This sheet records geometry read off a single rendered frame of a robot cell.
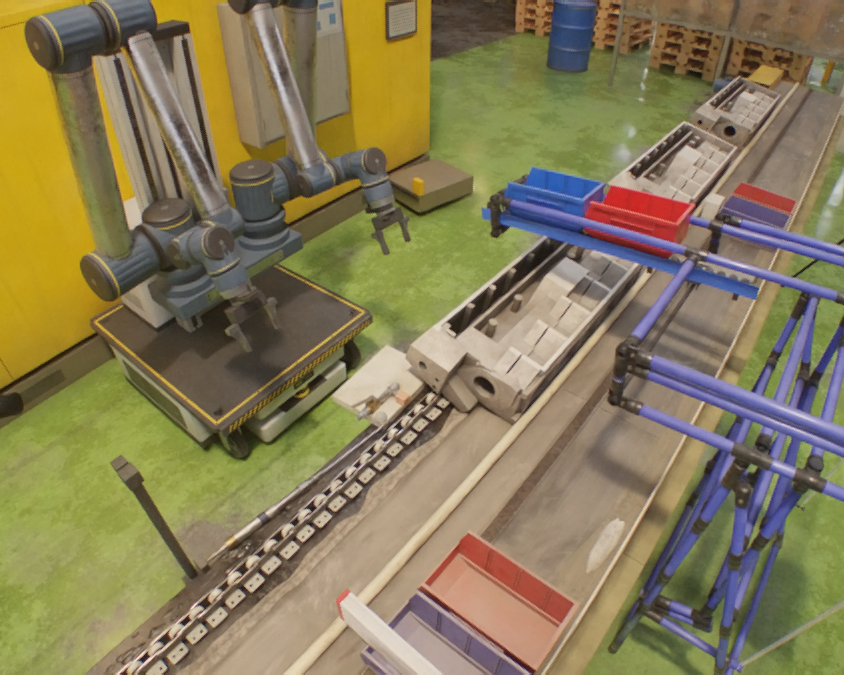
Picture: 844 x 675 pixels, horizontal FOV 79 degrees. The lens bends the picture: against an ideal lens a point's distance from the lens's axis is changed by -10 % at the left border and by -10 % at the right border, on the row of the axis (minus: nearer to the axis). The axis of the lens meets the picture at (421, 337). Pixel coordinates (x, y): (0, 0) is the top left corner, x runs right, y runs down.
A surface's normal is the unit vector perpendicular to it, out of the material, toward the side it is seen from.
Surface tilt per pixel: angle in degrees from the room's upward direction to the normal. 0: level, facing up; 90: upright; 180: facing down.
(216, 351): 0
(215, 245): 66
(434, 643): 0
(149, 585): 0
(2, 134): 90
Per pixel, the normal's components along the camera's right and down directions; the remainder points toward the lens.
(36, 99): 0.78, 0.42
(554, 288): -0.35, -0.11
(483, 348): 0.13, -0.67
